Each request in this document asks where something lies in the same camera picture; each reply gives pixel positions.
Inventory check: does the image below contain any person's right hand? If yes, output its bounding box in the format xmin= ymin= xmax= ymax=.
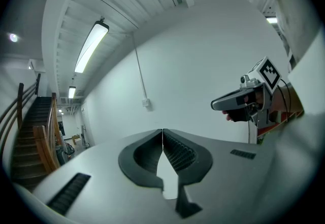
xmin=222 ymin=92 xmax=265 ymax=123

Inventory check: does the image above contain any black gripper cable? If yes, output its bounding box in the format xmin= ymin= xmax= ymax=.
xmin=278 ymin=78 xmax=293 ymax=123

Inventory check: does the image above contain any wooden staircase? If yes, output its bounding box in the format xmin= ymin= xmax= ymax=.
xmin=0 ymin=73 xmax=64 ymax=190

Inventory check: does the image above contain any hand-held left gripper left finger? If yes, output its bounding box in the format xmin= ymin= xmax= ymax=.
xmin=118 ymin=129 xmax=164 ymax=190

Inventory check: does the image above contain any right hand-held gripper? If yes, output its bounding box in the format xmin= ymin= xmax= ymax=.
xmin=210 ymin=56 xmax=282 ymax=130

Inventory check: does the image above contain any grey wall conduit pipe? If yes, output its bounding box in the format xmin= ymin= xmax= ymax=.
xmin=131 ymin=31 xmax=149 ymax=101

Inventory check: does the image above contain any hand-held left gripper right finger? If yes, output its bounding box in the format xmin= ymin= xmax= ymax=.
xmin=162 ymin=128 xmax=213 ymax=219

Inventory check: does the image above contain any red patterned fabric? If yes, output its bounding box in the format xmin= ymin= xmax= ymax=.
xmin=256 ymin=110 xmax=305 ymax=145

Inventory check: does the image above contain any long ceiling light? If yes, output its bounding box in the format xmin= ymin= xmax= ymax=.
xmin=74 ymin=20 xmax=110 ymax=74

